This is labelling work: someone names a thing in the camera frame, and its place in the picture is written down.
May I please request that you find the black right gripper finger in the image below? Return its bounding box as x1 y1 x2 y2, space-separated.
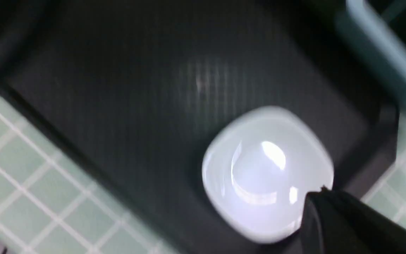
300 187 406 254

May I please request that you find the small white sauce dish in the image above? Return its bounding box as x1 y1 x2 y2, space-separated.
202 106 334 244

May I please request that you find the blue chopstick bin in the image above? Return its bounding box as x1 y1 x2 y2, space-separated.
334 0 406 108

